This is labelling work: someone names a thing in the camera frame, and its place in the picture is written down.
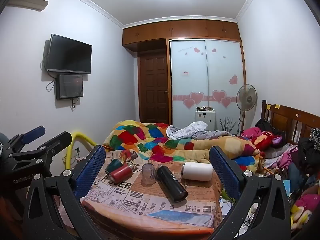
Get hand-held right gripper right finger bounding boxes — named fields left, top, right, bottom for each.
left=208, top=145, right=292, bottom=240

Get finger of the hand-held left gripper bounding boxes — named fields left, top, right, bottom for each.
left=7, top=131, right=73, bottom=174
left=7, top=126, right=46, bottom=153

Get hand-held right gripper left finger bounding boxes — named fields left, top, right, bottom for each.
left=22, top=144, right=107, bottom=240

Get dark green cup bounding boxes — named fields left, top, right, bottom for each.
left=105, top=158, right=124, bottom=175

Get black thermos cup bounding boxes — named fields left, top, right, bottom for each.
left=156, top=165, right=189, bottom=203

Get clear plastic cup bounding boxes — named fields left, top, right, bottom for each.
left=140, top=163, right=158, bottom=186

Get white paper towel roll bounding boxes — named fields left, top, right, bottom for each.
left=181, top=161, right=214, bottom=182

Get red metal bottle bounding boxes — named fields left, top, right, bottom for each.
left=110, top=164, right=134, bottom=184

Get dark spiky plant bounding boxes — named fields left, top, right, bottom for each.
left=219, top=116, right=237, bottom=133

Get pink crumpled clothing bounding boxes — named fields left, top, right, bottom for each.
left=240, top=127, right=262, bottom=140

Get red plush toy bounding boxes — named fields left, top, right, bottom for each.
left=249, top=130, right=283, bottom=151

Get grey white crumpled cloth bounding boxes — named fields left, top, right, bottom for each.
left=166, top=121, right=236, bottom=141

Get small white cabinet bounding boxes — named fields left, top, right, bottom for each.
left=195, top=110, right=216, bottom=131

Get colourful patchwork quilt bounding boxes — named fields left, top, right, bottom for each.
left=102, top=120, right=266, bottom=173

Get newspaper print tablecloth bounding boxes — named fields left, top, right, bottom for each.
left=79, top=149, right=223, bottom=240

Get black bag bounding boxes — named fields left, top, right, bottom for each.
left=254, top=118, right=286, bottom=141

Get pink striped clothing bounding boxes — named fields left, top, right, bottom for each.
left=274, top=144, right=301, bottom=168

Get white standing fan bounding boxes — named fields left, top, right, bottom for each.
left=236, top=84, right=258, bottom=133

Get wooden bed headboard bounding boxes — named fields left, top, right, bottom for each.
left=260, top=100, right=320, bottom=146

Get black garment pile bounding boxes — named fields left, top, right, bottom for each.
left=291, top=137, right=320, bottom=167

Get yellow plush toy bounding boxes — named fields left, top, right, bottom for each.
left=289, top=202, right=313, bottom=231

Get black white patterned scarf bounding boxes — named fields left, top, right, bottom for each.
left=308, top=127, right=320, bottom=152

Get frosted sliding door heart stickers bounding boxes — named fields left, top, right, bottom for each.
left=205, top=39, right=244, bottom=133
left=170, top=40, right=209, bottom=125

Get brown wooden room door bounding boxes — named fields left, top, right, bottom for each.
left=138, top=51, right=171, bottom=125

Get white air conditioner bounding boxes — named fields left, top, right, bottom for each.
left=7, top=0, right=49, bottom=12

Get wooden wardrobe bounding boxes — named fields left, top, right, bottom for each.
left=122, top=19, right=247, bottom=133

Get yellow tube frame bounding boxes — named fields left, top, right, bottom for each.
left=63, top=130, right=97, bottom=171

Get black television cable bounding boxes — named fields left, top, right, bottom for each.
left=40, top=40, right=57, bottom=92

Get small black wall monitor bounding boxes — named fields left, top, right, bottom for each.
left=56, top=73, right=84, bottom=100

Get black wall television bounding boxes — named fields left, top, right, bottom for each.
left=46, top=33, right=93, bottom=75

